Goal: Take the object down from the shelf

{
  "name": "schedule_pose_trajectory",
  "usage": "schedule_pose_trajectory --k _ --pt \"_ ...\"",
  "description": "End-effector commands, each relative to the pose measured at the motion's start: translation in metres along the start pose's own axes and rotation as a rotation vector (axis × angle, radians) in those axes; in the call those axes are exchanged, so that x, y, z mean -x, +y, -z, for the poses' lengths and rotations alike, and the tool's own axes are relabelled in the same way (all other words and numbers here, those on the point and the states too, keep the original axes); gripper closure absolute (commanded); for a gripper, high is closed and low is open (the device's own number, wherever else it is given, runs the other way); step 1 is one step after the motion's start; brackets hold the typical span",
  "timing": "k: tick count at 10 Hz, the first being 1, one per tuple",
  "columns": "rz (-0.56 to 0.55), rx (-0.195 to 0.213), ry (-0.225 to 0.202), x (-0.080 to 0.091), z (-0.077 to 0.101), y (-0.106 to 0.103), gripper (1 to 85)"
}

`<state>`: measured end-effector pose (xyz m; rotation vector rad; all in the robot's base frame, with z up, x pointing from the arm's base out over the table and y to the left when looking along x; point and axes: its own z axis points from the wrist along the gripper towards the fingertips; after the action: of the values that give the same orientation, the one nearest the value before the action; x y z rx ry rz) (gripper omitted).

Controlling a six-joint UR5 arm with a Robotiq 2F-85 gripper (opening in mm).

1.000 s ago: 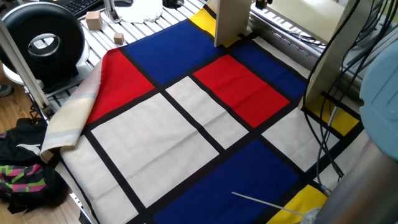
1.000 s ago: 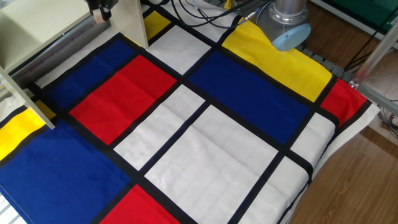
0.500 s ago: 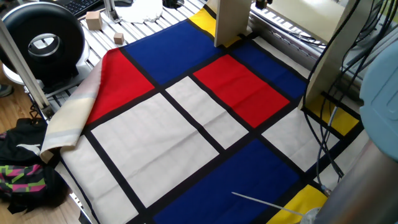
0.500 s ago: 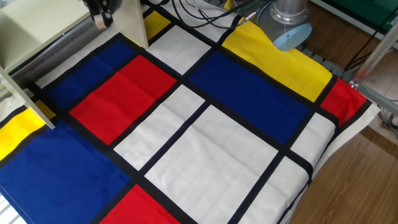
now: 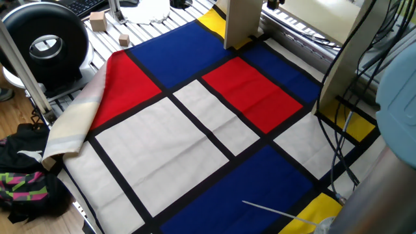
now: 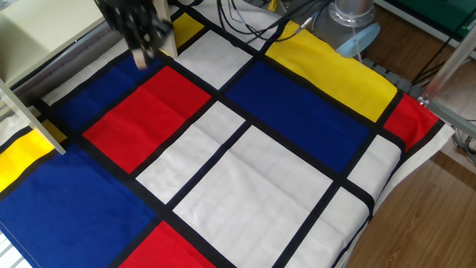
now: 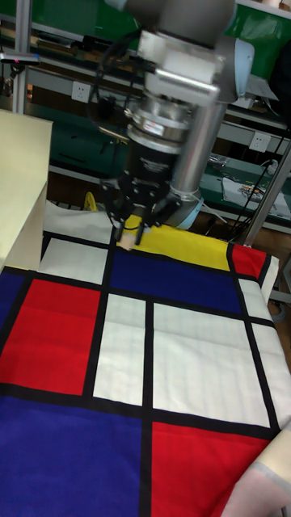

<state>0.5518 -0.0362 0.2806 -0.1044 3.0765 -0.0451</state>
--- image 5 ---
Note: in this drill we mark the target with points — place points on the black pink green backpack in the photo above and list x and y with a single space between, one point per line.
26 191

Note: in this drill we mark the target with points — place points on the white crumpled cloth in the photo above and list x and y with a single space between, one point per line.
146 11

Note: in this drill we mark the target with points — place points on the large wooden cube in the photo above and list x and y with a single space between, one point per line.
98 21

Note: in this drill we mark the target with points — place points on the aluminium frame bar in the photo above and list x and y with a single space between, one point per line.
22 71

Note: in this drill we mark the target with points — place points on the grey ribbed metal platform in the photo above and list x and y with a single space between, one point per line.
367 68

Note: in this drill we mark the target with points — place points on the Mondrian colour block tablecloth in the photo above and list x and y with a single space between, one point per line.
162 152

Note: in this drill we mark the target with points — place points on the short aluminium bracket post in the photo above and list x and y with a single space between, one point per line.
116 13

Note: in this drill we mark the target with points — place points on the black computer keyboard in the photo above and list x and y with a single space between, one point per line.
83 6

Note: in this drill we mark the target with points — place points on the grey shoe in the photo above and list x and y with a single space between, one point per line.
6 95

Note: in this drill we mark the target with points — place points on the black round object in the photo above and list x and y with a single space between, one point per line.
180 3

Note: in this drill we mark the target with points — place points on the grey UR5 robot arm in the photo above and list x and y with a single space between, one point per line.
396 130

